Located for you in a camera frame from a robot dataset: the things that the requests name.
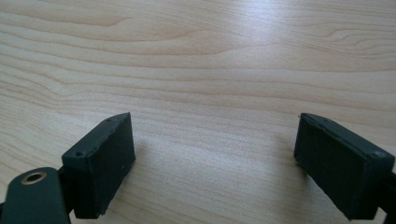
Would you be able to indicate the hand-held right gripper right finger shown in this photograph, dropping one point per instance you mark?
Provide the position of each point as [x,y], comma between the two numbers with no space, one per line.
[336,165]

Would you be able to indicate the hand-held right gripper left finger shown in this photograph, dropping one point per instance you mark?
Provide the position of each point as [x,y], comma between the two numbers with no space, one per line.
[99,165]

